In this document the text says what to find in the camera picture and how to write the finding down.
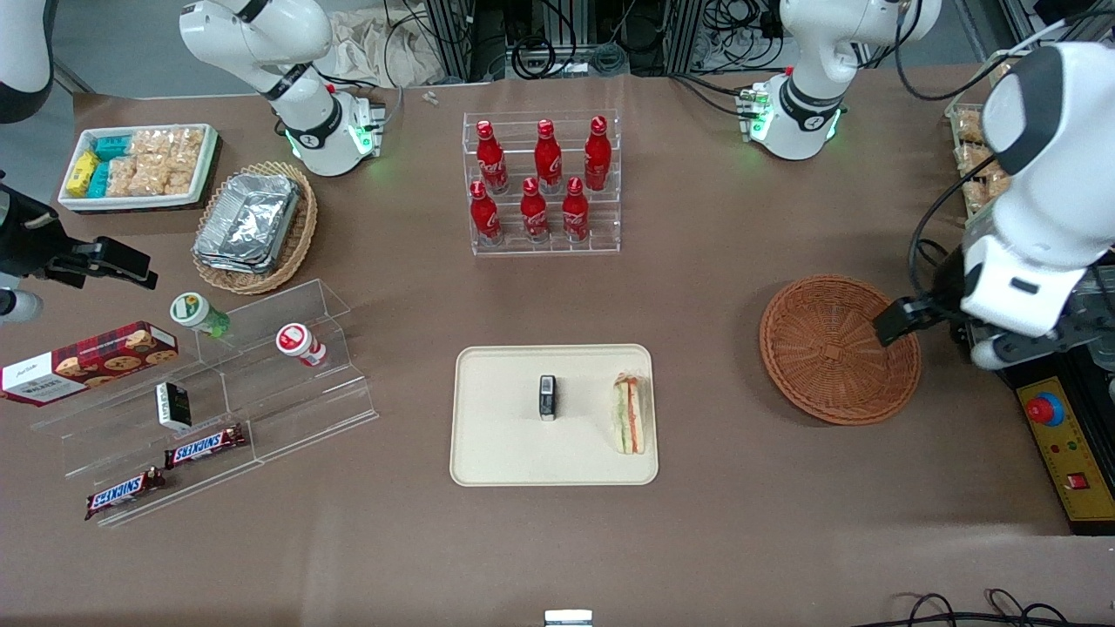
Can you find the clear acrylic stepped shelf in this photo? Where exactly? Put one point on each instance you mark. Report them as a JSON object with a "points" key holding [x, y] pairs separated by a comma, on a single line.
{"points": [[296, 409]]}

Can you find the black box with white label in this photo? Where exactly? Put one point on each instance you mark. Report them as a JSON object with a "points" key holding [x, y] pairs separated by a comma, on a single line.
{"points": [[172, 407]]}

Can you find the red lid snack cup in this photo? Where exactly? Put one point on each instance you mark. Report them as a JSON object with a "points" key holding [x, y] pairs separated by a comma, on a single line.
{"points": [[294, 340]]}

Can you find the cream plastic tray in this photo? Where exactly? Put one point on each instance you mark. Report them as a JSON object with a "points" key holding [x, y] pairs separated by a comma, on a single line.
{"points": [[505, 435]]}

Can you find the round brown wicker basket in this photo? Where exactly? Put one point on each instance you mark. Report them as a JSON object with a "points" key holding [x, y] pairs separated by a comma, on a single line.
{"points": [[827, 366]]}

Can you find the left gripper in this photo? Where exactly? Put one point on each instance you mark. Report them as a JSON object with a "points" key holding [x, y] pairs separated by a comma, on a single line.
{"points": [[944, 296]]}

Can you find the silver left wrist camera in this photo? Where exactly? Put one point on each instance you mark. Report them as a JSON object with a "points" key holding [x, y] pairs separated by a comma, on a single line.
{"points": [[993, 354]]}

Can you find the clear rice cracker bag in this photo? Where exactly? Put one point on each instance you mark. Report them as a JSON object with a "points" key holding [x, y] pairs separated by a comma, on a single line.
{"points": [[185, 161], [135, 178], [989, 193], [150, 144], [969, 126], [974, 161]]}

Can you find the triangular sandwich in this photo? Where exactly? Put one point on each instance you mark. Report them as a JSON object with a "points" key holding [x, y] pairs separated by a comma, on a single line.
{"points": [[629, 418]]}

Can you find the Snickers chocolate bar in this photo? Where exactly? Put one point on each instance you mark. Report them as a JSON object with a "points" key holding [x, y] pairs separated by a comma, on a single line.
{"points": [[122, 494], [205, 447]]}

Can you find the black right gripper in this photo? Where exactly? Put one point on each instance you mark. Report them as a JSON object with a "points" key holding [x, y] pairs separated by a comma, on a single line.
{"points": [[28, 244]]}

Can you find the white crumpled cloth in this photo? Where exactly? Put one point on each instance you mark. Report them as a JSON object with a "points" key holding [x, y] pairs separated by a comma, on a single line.
{"points": [[366, 43]]}

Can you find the oval tan wicker basket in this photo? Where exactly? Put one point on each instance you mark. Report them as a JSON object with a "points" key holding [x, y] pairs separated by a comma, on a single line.
{"points": [[300, 235]]}

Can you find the small black box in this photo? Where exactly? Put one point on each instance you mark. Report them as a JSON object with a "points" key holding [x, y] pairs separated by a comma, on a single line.
{"points": [[547, 401]]}

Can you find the yellow emergency stop panel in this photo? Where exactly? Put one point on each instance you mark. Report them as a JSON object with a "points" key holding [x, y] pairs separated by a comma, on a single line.
{"points": [[1071, 461]]}

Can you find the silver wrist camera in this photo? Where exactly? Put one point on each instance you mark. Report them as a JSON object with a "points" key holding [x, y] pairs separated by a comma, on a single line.
{"points": [[17, 306], [993, 354]]}

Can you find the red tartan cookie box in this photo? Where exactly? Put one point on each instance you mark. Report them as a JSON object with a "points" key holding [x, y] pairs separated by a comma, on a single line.
{"points": [[96, 357]]}

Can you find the clear acrylic bottle rack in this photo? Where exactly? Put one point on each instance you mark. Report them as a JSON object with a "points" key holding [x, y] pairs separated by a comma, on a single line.
{"points": [[514, 249]]}

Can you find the red cola bottle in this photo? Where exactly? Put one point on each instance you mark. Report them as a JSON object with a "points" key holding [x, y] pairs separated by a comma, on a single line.
{"points": [[492, 161], [534, 213], [575, 213], [484, 218], [547, 161], [598, 157]]}

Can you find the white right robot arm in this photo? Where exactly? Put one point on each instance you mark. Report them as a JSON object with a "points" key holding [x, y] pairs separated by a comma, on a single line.
{"points": [[261, 35]]}

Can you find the green lid snack cup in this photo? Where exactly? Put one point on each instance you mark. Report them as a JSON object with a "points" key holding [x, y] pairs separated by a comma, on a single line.
{"points": [[190, 309]]}

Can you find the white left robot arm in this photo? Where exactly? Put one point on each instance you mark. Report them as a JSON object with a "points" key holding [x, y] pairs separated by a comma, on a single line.
{"points": [[1063, 174]]}

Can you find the stacked aluminium foil trays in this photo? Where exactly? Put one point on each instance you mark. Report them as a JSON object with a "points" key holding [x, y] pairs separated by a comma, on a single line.
{"points": [[248, 222]]}

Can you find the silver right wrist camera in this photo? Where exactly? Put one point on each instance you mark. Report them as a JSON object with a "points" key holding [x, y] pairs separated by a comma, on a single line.
{"points": [[17, 306]]}

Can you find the yellow snack pack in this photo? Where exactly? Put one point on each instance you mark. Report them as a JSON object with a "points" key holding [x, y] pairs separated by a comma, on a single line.
{"points": [[83, 174]]}

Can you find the white rectangular bin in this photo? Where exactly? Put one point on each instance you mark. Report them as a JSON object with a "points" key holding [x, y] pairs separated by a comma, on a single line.
{"points": [[131, 201]]}

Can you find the teal snack pack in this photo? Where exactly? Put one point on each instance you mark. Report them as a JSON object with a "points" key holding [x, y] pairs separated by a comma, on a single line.
{"points": [[111, 146], [98, 180]]}

